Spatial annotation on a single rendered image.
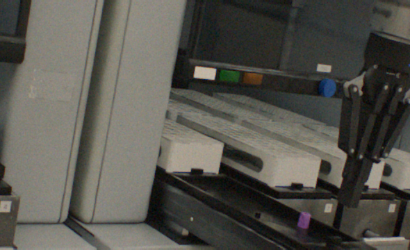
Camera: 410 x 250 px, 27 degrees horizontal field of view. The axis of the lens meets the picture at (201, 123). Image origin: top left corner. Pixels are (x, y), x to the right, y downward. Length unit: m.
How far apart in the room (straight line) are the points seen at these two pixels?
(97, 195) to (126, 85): 0.16
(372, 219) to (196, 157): 0.34
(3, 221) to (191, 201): 0.29
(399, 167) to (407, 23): 0.50
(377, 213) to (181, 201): 0.39
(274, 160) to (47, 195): 0.37
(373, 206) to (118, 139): 0.48
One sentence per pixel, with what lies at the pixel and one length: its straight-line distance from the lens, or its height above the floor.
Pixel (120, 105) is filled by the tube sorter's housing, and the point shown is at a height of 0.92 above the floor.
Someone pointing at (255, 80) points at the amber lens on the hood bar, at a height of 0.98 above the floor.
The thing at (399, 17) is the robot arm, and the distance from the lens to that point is 1.13.
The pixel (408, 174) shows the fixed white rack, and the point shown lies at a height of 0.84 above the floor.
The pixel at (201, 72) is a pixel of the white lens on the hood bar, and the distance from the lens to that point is 1.27.
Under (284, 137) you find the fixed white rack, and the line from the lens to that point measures 1.58.
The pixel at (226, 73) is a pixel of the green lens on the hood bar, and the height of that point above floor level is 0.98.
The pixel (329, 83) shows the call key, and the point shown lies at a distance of 1.42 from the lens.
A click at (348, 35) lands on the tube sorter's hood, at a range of 1.46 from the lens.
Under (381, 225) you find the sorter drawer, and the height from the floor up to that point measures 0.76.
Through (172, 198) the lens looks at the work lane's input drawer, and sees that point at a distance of 1.28.
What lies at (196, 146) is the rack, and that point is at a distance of 1.34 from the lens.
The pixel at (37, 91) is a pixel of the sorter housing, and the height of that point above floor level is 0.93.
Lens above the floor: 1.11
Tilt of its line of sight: 9 degrees down
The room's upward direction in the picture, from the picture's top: 11 degrees clockwise
